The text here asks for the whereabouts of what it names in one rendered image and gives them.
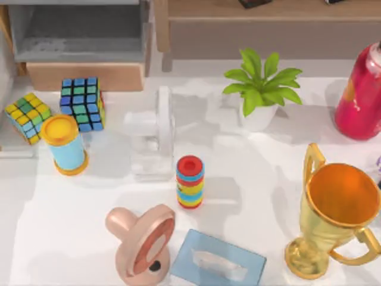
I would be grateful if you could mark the pale wooden drawer front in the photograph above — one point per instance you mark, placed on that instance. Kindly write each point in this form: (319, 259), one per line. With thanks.
(84, 76)

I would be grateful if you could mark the dark object on shelf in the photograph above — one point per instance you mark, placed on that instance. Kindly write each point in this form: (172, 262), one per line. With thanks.
(253, 3)

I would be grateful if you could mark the blue can with orange lid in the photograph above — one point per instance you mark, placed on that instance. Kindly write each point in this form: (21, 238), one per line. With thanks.
(65, 146)

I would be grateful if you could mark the yellow and green puzzle cube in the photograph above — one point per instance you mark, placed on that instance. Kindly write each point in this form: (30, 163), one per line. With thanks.
(26, 116)

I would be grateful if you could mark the blue tissue box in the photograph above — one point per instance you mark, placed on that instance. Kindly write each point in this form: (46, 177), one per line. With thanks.
(217, 259)

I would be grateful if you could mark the black object on shelf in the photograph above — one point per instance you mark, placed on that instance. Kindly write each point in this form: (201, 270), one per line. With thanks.
(333, 1)

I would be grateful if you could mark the red bottle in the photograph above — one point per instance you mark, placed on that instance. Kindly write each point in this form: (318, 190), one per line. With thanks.
(360, 95)

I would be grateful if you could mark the gold trophy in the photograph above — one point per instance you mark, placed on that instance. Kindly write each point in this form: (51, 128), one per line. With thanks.
(336, 208)

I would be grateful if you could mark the blue and green puzzle cube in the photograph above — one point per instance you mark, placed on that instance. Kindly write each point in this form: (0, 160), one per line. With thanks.
(83, 102)

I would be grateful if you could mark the wooden open shelf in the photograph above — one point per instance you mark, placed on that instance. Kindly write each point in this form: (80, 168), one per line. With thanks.
(268, 18)

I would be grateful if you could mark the green plant in white pot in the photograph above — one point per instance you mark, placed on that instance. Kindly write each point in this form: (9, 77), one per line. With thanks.
(262, 86)

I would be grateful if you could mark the stack of coloured rings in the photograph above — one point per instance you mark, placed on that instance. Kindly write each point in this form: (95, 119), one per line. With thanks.
(190, 182)

